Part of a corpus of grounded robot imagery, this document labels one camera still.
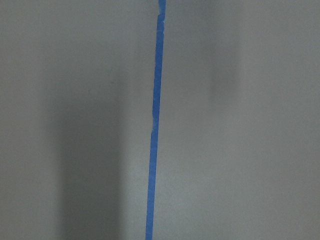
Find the blue tape line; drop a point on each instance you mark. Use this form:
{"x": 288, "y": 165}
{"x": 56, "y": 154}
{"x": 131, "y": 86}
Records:
{"x": 156, "y": 104}

